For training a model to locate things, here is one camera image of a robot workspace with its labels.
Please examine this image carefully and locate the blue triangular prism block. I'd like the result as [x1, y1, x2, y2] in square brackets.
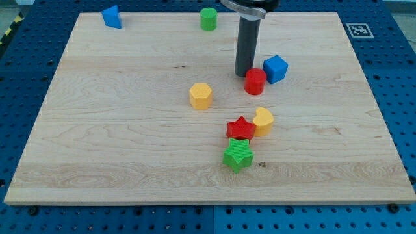
[101, 5, 122, 29]

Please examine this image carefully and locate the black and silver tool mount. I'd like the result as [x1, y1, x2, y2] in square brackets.
[220, 0, 280, 20]

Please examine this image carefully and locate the red star block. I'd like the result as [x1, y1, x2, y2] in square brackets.
[226, 116, 255, 140]

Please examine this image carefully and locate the white fiducial marker tag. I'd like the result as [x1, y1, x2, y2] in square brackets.
[346, 23, 374, 38]

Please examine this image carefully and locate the green cylinder block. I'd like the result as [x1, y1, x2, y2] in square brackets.
[200, 7, 218, 31]

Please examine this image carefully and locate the light wooden board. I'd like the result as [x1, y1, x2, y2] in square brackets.
[5, 12, 415, 206]

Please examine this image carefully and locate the yellow hexagon block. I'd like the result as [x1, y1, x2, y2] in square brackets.
[189, 83, 213, 110]

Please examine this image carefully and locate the yellow heart block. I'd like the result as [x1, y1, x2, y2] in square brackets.
[253, 107, 274, 137]

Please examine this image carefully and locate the green star block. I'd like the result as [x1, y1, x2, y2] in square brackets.
[223, 138, 254, 174]

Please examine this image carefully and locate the red cylinder block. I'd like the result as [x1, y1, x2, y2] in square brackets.
[244, 68, 267, 95]

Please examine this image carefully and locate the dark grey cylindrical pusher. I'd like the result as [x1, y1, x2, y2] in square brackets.
[235, 16, 261, 77]

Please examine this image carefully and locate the blue cube block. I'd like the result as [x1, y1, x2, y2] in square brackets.
[263, 55, 289, 84]

